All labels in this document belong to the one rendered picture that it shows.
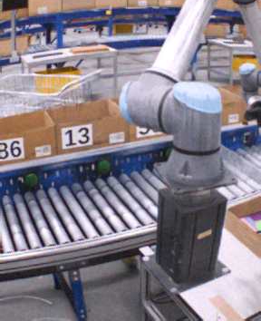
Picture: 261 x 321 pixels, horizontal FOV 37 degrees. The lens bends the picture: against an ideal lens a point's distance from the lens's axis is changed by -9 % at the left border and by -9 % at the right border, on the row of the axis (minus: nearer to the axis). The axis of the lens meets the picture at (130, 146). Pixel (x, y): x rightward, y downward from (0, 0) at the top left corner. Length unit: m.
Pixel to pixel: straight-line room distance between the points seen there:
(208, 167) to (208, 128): 0.12
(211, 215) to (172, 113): 0.35
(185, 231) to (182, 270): 0.18
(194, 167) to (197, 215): 0.16
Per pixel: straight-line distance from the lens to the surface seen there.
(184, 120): 1.19
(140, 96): 1.29
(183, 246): 1.33
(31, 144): 2.07
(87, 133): 2.13
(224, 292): 1.44
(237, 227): 1.68
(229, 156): 2.39
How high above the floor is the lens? 1.74
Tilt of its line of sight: 23 degrees down
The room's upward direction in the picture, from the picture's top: 1 degrees counter-clockwise
